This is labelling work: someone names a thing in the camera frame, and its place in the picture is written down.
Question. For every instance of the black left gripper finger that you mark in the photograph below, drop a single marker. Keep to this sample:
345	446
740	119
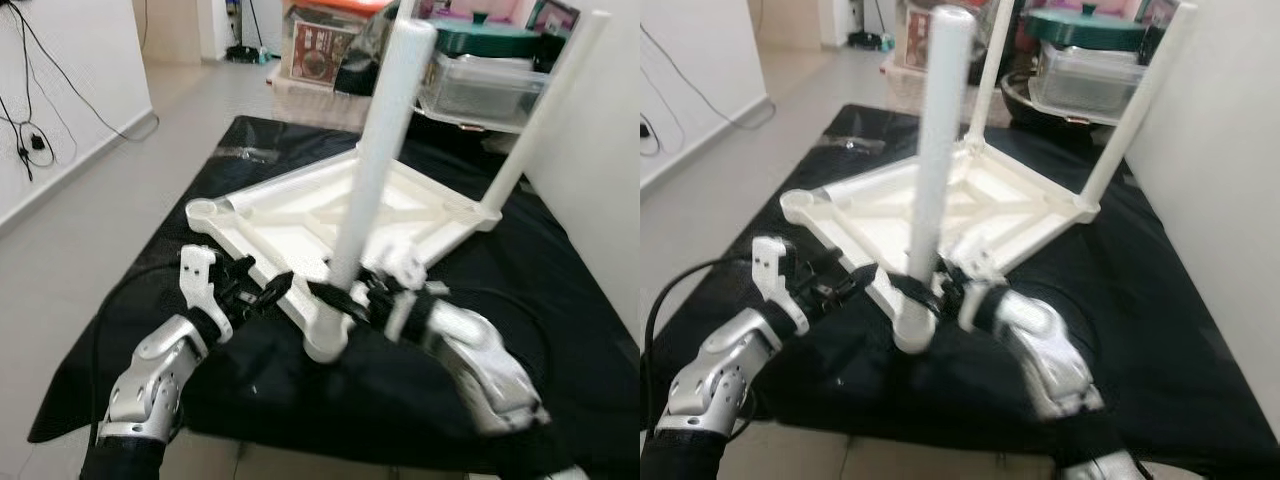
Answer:
855	282
242	270
813	264
277	288

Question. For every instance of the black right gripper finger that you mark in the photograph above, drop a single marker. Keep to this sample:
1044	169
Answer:
918	294
337	302

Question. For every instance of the white plastic children table top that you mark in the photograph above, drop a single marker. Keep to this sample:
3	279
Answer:
880	210
290	215

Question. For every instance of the clear tape strip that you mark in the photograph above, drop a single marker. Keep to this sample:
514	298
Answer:
850	143
245	154

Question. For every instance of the black tablecloth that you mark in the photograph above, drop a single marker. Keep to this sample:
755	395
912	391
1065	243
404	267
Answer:
560	300
1180	300

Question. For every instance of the low translucent storage box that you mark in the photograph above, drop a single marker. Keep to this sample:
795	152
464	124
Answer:
900	90
310	100

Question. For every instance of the black wok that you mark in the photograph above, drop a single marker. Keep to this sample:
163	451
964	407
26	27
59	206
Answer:
1015	100

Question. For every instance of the broom with dustpan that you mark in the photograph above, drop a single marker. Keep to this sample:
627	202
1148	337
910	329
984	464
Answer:
250	55
870	42

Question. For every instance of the clear plastic container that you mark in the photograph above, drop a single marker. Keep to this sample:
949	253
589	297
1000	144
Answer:
480	92
1090	85

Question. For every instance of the red printed carton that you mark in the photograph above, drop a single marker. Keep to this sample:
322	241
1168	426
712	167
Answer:
915	45
325	52

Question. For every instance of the black power adapter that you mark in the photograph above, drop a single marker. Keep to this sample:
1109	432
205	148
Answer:
39	141

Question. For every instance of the green cooking pot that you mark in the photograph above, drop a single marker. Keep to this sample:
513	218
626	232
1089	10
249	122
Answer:
490	38
1085	28

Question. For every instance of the pink plastic box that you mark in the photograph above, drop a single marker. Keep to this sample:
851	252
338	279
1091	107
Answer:
505	10

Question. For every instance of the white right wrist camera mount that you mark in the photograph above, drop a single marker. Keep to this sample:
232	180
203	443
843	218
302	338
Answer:
405	265
975	262

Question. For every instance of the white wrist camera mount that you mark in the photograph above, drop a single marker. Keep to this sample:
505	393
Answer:
405	265
770	265
975	262
198	275

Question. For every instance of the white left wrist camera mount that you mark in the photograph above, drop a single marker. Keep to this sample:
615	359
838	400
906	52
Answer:
198	275
770	265

